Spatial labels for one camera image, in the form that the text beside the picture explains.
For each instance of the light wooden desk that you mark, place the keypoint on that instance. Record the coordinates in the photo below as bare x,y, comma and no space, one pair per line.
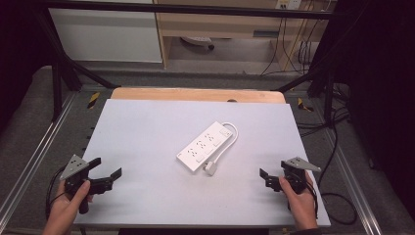
212,26

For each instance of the wooden table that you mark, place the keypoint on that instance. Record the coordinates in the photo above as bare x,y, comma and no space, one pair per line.
195,94

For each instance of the white cabinet panel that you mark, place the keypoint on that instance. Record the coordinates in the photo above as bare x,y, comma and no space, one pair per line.
104,36

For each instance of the person's left hand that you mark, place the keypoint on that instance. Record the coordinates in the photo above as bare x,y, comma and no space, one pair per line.
65,207

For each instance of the white power strip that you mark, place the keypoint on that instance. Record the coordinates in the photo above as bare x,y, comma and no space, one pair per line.
205,146

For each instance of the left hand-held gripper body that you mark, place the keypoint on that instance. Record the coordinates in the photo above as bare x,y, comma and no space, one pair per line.
75,167

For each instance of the white chair base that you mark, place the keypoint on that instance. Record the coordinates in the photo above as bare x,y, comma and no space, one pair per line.
198,40

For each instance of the aluminium rail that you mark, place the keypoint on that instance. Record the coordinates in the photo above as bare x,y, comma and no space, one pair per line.
354,186
36,156

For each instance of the yellow black tape strip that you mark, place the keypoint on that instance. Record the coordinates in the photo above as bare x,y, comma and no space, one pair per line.
93,100
304,105

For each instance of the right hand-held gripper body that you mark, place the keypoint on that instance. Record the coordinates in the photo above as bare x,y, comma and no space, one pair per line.
298,164

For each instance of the black metal crossbar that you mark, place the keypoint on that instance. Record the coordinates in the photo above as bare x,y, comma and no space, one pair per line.
182,8

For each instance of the black metal stand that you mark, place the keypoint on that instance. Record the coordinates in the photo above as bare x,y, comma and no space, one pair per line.
57,84
328,88

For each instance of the white wall socket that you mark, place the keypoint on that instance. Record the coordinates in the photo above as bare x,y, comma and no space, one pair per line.
288,4

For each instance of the person's right hand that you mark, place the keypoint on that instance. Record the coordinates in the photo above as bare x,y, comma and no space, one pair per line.
301,207

